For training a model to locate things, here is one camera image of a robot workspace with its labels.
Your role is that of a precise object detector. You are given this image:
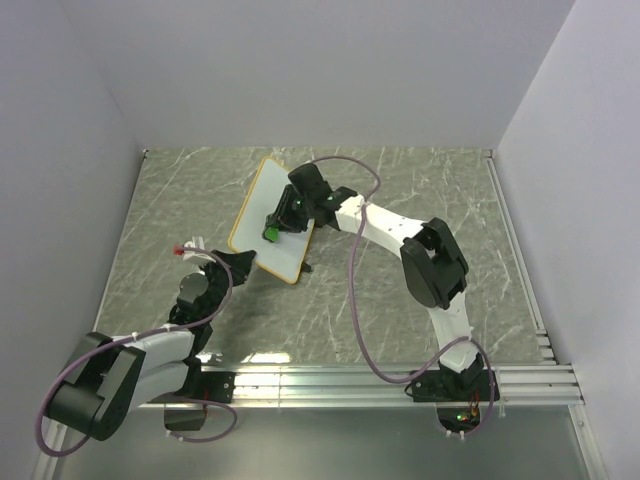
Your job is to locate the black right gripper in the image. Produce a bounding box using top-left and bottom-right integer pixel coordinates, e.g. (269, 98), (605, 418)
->
(265, 187), (312, 237)

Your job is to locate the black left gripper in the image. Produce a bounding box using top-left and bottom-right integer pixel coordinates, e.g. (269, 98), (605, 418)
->
(199, 249), (256, 323)

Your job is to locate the green black whiteboard eraser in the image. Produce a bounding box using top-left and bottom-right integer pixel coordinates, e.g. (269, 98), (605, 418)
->
(263, 226), (279, 243)

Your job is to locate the yellow framed whiteboard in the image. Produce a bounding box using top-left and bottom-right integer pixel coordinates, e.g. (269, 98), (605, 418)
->
(228, 155), (314, 284)

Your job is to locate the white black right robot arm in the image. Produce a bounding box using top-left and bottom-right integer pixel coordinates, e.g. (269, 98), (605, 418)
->
(262, 185), (499, 403)

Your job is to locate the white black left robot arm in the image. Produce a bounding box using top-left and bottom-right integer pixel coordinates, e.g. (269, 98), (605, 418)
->
(38, 245), (256, 441)

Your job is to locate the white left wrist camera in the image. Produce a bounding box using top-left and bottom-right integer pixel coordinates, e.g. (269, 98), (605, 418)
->
(173, 236), (213, 267)

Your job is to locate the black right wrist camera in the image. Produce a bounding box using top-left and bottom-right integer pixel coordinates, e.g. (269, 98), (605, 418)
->
(288, 163), (332, 203)

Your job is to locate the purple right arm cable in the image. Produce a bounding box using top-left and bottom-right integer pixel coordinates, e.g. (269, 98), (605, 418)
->
(309, 155), (496, 437)

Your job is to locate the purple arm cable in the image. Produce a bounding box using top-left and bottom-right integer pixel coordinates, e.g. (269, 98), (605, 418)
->
(33, 245), (238, 458)
(309, 155), (496, 437)

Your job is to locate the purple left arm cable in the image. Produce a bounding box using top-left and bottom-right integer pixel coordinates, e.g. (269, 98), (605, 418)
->
(33, 245), (238, 458)

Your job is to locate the aluminium mounting rail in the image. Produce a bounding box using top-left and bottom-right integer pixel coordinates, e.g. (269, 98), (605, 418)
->
(134, 363), (586, 412)

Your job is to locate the aluminium side rail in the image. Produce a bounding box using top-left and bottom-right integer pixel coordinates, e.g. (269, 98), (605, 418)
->
(482, 149), (558, 364)

